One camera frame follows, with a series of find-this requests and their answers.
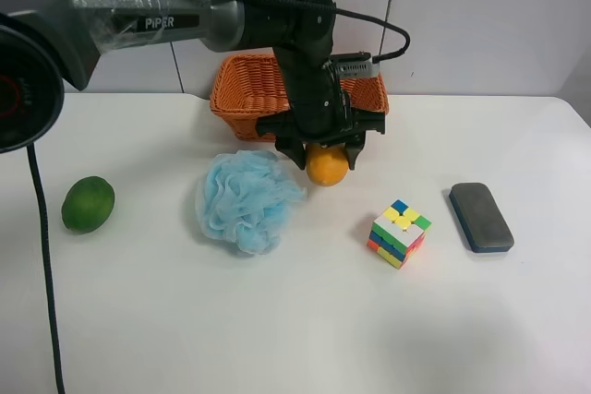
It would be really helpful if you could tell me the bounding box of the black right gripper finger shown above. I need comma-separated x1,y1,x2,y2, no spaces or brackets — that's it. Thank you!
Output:
344,131,366,171

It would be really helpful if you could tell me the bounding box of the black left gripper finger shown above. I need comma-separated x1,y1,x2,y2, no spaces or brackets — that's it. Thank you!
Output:
275,136,307,170

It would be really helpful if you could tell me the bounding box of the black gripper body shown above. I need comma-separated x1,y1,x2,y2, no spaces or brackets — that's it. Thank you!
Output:
256,54,385,144

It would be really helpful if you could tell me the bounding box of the yellow orange mango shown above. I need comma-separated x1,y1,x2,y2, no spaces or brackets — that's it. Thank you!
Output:
306,143,349,186

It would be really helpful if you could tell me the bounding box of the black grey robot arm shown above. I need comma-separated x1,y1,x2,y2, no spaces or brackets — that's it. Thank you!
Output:
1,0,385,167

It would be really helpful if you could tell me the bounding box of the orange wicker basket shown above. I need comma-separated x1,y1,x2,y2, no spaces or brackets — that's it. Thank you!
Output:
210,54,389,142

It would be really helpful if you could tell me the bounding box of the green lemon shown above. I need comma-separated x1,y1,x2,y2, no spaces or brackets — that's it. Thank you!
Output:
61,176,115,233

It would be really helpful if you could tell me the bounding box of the blue mesh bath sponge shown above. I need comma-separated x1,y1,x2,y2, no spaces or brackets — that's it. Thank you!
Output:
195,150,306,256

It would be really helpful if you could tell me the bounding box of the multicoloured puzzle cube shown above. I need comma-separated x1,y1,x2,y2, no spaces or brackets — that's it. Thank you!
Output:
367,199,432,269

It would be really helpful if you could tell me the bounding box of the grey blue board eraser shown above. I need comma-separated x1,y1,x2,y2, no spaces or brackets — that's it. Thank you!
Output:
449,183,514,254

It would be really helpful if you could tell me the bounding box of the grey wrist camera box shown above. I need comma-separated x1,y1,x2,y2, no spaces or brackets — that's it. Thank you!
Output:
330,52,380,80

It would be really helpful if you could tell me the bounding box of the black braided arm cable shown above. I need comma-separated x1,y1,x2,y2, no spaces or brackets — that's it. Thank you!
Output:
162,0,412,63

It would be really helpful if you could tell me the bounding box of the black hanging floor cable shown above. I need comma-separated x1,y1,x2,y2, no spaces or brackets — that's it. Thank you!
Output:
26,143,66,394

